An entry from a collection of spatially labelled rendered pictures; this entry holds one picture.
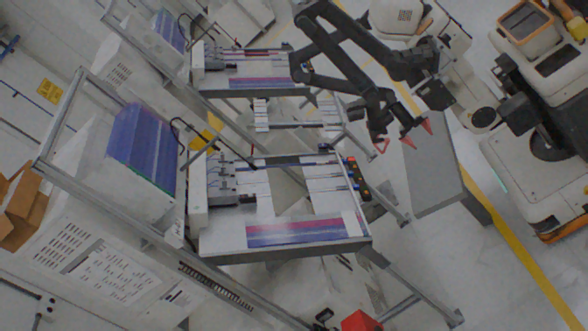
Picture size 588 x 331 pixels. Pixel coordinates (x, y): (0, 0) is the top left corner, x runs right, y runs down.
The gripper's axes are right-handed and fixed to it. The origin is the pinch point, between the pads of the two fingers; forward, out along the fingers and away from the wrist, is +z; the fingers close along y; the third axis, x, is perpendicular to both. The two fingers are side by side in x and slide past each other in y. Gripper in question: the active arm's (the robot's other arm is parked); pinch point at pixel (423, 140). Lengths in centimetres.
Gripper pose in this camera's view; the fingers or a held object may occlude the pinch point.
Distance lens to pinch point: 224.1
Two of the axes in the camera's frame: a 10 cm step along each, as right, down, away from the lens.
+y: -7.5, 6.3, -1.9
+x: 1.8, -0.8, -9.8
